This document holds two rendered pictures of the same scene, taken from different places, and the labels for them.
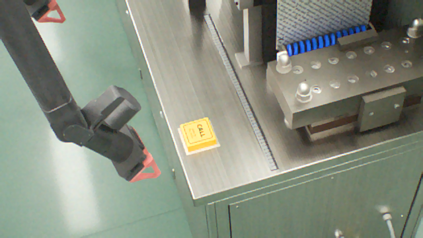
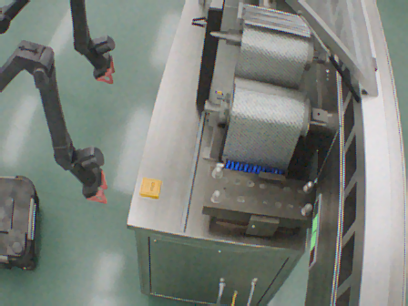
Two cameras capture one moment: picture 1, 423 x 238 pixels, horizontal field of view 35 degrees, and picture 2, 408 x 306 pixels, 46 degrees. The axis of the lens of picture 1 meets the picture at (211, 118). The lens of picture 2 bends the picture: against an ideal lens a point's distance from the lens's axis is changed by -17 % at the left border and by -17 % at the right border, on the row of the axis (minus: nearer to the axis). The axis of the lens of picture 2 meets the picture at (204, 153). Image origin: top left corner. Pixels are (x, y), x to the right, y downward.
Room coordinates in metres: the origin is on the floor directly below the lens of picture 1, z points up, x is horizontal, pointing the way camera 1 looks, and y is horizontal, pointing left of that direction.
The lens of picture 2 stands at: (0.00, -0.37, 2.65)
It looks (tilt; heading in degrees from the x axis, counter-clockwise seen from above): 55 degrees down; 13
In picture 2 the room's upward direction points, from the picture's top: 9 degrees clockwise
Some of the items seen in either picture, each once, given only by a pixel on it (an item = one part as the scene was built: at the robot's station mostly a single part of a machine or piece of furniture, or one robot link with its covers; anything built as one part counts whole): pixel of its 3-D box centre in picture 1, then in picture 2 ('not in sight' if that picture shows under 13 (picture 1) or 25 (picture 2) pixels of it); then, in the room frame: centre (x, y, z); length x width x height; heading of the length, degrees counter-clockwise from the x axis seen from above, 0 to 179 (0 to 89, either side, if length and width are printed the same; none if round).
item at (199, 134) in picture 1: (197, 134); (150, 188); (0.96, 0.03, 0.91); 0.07 x 0.07 x 0.02; 13
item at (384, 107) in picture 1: (381, 110); (262, 227); (0.94, -0.39, 0.96); 0.10 x 0.03 x 0.11; 103
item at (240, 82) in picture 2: not in sight; (267, 99); (1.31, -0.25, 1.17); 0.26 x 0.12 x 0.12; 103
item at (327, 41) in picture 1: (328, 41); (255, 169); (1.12, -0.29, 1.03); 0.21 x 0.04 x 0.03; 103
